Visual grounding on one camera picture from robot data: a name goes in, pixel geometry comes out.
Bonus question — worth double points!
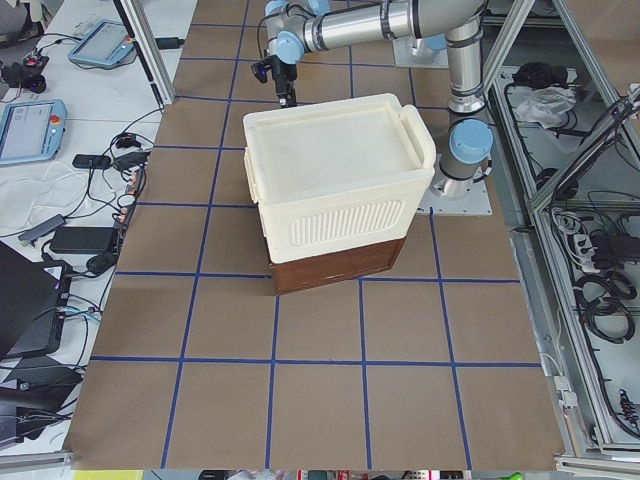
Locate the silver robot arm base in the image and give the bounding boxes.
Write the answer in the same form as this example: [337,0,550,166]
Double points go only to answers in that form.
[430,119,494,200]

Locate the white power strip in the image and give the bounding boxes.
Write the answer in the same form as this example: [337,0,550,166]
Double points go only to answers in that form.
[571,233,599,273]

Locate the black laptop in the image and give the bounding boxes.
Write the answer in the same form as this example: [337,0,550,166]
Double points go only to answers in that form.
[1,244,71,360]

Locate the aluminium frame rail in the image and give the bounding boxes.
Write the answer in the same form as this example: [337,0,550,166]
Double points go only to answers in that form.
[113,0,175,109]

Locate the blue teach pendant lower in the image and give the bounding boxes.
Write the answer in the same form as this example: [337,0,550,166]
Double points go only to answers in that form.
[1,99,67,166]

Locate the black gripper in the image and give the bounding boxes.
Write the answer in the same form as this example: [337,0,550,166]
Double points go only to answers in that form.
[251,55,297,108]

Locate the dark wooden drawer cabinet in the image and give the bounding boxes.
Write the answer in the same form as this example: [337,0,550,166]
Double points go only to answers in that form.
[268,237,406,295]

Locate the blue teach pendant upper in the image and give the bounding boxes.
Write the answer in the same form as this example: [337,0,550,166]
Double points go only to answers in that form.
[67,20,135,70]

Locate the cream plastic storage box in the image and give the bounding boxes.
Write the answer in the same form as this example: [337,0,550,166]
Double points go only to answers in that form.
[243,94,436,264]

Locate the black power adapter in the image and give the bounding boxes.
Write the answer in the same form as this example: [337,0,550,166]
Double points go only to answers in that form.
[50,226,116,254]

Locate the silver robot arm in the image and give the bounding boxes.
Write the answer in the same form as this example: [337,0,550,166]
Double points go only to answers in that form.
[251,0,486,115]

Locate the black and white cloth pile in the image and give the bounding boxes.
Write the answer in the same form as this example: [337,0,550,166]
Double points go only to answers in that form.
[512,62,576,130]

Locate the blue teach pendant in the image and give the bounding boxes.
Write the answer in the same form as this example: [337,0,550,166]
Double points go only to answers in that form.
[1,99,67,166]
[67,20,135,70]

